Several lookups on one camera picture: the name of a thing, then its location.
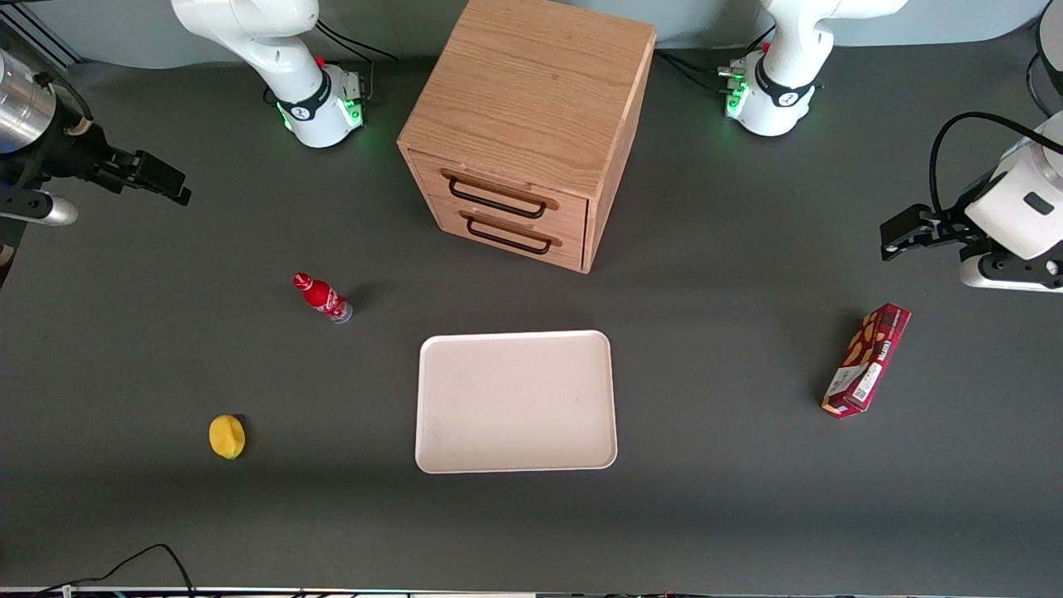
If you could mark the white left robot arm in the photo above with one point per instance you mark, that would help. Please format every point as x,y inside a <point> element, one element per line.
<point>776,91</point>

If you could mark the wooden drawer front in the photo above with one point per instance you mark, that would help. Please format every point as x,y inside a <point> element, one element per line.
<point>573,218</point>
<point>569,253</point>

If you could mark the red coke bottle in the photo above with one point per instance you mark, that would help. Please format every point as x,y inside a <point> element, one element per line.
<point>320,295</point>

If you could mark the aluminium frame rail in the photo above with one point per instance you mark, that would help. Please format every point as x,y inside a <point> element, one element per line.
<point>33,33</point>

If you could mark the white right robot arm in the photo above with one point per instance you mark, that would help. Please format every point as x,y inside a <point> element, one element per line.
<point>307,100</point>

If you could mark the white rectangular tray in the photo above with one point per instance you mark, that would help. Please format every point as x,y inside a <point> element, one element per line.
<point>515,403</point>

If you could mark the wooden drawer cabinet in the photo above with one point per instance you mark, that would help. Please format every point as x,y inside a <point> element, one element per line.
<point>523,83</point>

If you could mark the yellow lemon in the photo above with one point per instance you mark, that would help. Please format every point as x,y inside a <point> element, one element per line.
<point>227,437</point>

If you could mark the grey round fixture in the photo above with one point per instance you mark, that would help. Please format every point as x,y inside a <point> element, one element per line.
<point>1053,50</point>

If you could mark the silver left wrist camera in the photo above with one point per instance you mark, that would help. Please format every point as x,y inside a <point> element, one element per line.
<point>1009,272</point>

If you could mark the red tartan cookie box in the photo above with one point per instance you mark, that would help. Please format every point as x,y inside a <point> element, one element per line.
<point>868,357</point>

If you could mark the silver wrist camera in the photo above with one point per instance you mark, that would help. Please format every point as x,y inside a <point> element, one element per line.
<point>50,209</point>
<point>1009,272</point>

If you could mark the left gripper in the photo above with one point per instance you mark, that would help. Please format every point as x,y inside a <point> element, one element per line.
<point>944,225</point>

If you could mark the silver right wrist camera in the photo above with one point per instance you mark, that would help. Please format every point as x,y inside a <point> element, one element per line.
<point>50,209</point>

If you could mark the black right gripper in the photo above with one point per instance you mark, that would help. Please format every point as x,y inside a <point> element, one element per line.
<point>76,153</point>

